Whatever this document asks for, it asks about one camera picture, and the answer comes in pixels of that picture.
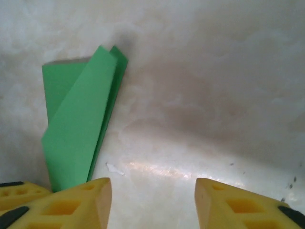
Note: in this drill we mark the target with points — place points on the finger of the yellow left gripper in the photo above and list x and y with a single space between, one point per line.
26 194

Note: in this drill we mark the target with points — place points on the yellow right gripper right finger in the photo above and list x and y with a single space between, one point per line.
219 210

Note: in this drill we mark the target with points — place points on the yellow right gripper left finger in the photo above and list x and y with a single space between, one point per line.
90 210

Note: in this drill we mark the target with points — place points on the green paper sheet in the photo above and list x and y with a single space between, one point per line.
78 107

